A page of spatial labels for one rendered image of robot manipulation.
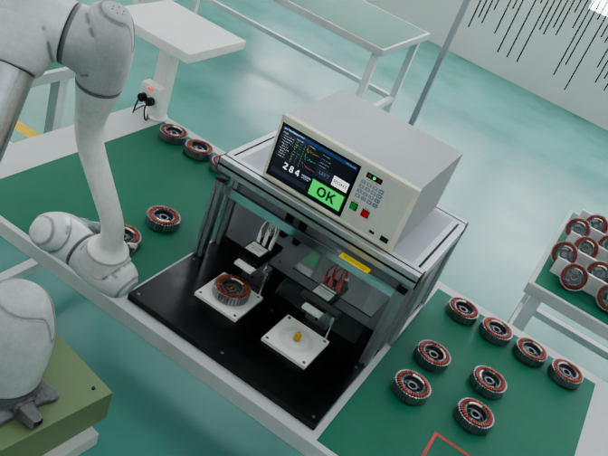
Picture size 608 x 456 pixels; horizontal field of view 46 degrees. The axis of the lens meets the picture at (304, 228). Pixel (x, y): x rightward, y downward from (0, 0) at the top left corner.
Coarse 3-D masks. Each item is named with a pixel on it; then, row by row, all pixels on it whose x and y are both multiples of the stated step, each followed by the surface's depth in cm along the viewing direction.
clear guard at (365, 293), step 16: (320, 256) 193; (336, 256) 196; (352, 256) 198; (304, 272) 185; (320, 272) 187; (336, 272) 189; (352, 272) 192; (368, 272) 194; (384, 272) 197; (288, 288) 184; (304, 288) 183; (320, 288) 183; (336, 288) 184; (352, 288) 186; (368, 288) 188; (384, 288) 191; (304, 304) 182; (336, 304) 181; (352, 304) 180; (368, 304) 183; (320, 320) 180; (336, 320) 179; (352, 320) 179; (368, 320) 178; (352, 336) 178
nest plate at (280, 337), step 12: (288, 324) 211; (300, 324) 213; (264, 336) 203; (276, 336) 205; (288, 336) 206; (312, 336) 210; (276, 348) 201; (288, 348) 202; (300, 348) 204; (312, 348) 205; (300, 360) 200; (312, 360) 203
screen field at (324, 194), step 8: (312, 184) 201; (320, 184) 200; (312, 192) 202; (320, 192) 200; (328, 192) 199; (336, 192) 198; (320, 200) 201; (328, 200) 200; (336, 200) 199; (336, 208) 200
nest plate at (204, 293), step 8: (224, 272) 221; (208, 288) 212; (200, 296) 209; (208, 296) 209; (256, 296) 216; (208, 304) 208; (216, 304) 208; (224, 304) 209; (248, 304) 212; (256, 304) 215; (224, 312) 206; (232, 312) 207; (240, 312) 208
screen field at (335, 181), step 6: (318, 168) 198; (318, 174) 199; (324, 174) 198; (330, 174) 197; (324, 180) 199; (330, 180) 198; (336, 180) 197; (342, 180) 196; (336, 186) 197; (342, 186) 196
